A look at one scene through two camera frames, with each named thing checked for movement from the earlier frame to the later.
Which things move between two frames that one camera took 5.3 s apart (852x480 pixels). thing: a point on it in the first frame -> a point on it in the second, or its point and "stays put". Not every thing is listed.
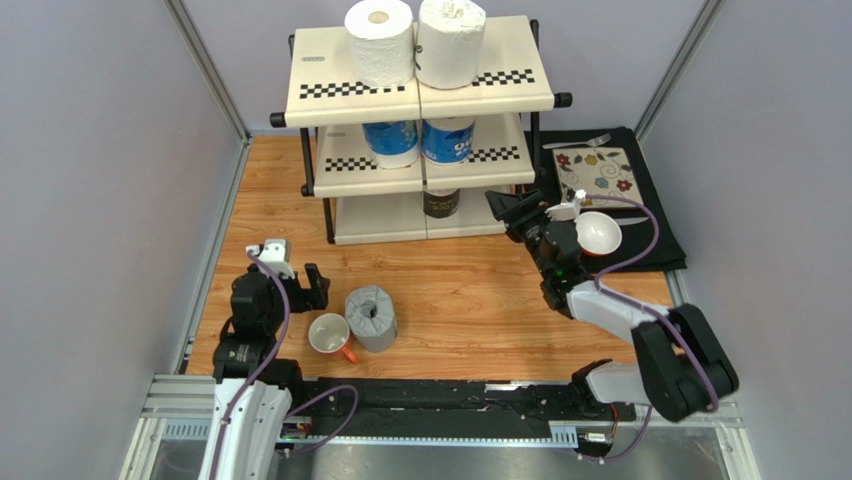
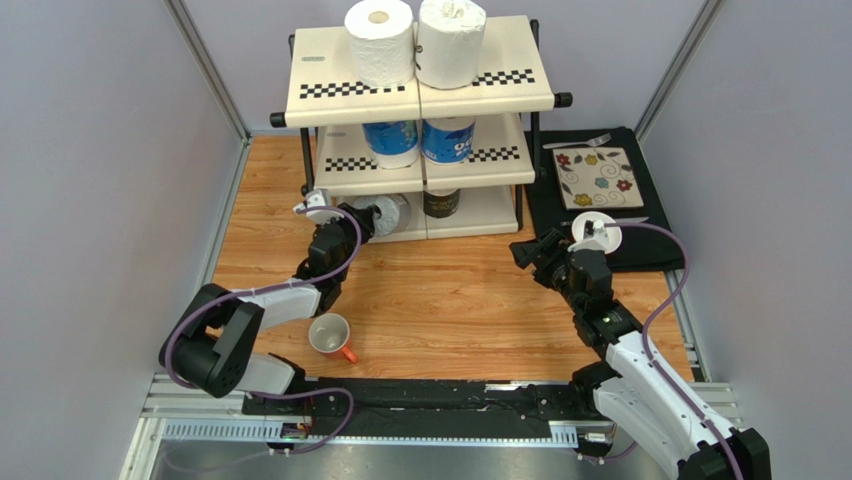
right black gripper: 523,216 -> 544,250
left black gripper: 306,298 -> 363,217
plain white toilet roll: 381,42 stays put
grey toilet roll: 371,317 -> 395,216
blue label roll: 447,143 stays put
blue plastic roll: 393,144 stays put
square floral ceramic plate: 598,171 stays put
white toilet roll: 449,43 stays put
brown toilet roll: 439,207 stays put
